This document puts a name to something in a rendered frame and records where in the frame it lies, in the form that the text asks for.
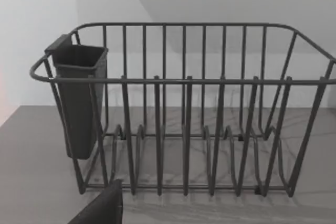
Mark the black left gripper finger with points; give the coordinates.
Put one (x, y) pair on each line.
(106, 205)

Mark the dark grey utensil holder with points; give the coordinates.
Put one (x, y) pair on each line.
(78, 98)

